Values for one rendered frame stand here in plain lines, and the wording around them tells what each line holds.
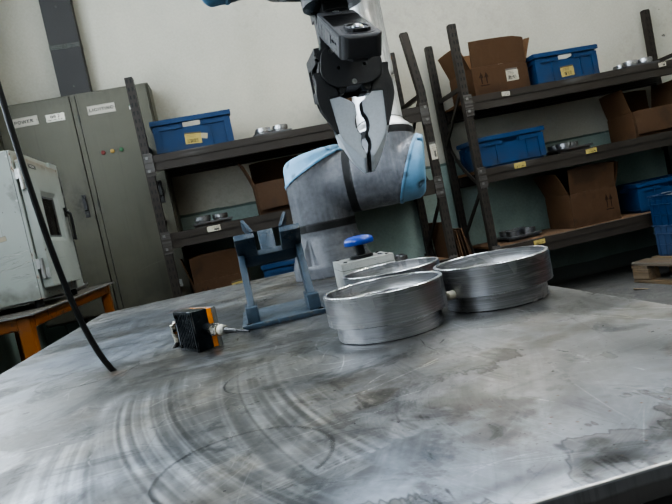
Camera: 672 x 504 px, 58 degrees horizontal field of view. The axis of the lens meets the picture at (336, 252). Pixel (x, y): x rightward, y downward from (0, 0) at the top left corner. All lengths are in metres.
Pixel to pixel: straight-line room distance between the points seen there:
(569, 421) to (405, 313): 0.22
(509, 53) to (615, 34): 1.32
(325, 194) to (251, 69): 3.69
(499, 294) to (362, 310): 0.12
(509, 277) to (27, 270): 2.40
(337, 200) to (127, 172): 3.40
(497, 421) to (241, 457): 0.13
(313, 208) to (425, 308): 0.63
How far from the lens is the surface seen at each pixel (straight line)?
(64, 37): 4.85
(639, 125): 5.06
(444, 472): 0.26
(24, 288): 2.78
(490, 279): 0.53
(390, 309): 0.48
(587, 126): 5.46
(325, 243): 1.09
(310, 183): 1.10
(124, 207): 4.41
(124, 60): 4.82
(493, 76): 4.57
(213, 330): 0.62
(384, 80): 0.73
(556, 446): 0.27
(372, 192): 1.09
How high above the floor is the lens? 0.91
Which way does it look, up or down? 4 degrees down
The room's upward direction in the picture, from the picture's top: 12 degrees counter-clockwise
